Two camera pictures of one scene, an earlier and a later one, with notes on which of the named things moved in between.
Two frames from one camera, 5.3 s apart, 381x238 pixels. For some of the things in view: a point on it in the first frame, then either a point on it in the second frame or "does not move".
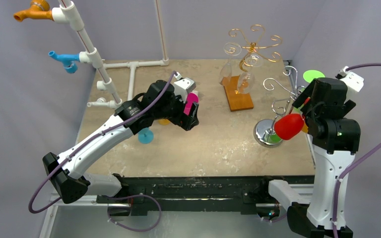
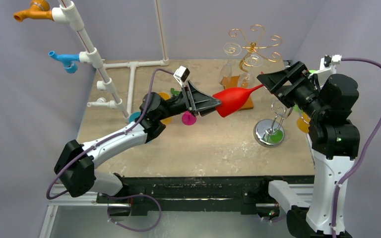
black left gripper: [186, 121] → [197, 101]
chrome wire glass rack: [264, 132] does not move
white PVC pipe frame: [68, 13] does not move
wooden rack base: [236, 100] does not move
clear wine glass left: [230, 49] does not move
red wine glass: [288, 126] → [232, 99]
